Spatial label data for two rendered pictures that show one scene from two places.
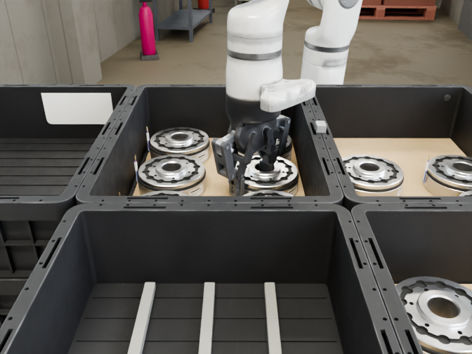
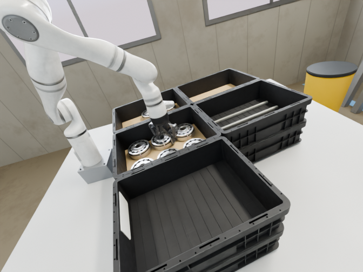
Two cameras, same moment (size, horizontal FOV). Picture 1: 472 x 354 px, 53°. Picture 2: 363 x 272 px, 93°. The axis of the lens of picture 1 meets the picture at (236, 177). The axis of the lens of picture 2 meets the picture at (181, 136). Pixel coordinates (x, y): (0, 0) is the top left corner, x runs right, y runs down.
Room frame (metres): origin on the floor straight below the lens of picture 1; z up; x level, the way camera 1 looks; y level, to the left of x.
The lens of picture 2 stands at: (0.66, 0.62, 1.31)
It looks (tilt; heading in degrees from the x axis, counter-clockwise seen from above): 36 degrees down; 260
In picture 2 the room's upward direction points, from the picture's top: 16 degrees counter-clockwise
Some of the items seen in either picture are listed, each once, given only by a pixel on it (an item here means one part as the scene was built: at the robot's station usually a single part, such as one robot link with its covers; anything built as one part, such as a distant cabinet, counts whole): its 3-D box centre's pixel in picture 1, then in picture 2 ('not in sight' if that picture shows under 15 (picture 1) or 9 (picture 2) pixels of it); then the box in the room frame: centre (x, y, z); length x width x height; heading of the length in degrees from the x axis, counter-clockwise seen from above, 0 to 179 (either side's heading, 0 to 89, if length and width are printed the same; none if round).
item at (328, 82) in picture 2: not in sight; (322, 96); (-1.06, -0.52, 0.29); 0.36 x 0.36 x 0.58
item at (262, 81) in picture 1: (264, 71); (158, 104); (0.60, -0.04, 1.02); 0.11 x 0.09 x 0.06; 45
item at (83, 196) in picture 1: (215, 135); (161, 136); (0.63, 0.03, 0.92); 0.40 x 0.30 x 0.02; 0
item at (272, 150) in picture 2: not in sight; (246, 131); (0.23, 0.03, 0.76); 0.40 x 0.30 x 0.12; 0
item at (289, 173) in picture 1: (264, 171); (161, 138); (0.63, -0.04, 0.86); 0.10 x 0.10 x 0.01
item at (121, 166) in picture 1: (216, 166); (165, 145); (0.63, 0.03, 0.87); 0.40 x 0.30 x 0.11; 0
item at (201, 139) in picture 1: (179, 140); (142, 167); (0.74, 0.10, 0.86); 0.10 x 0.10 x 0.01
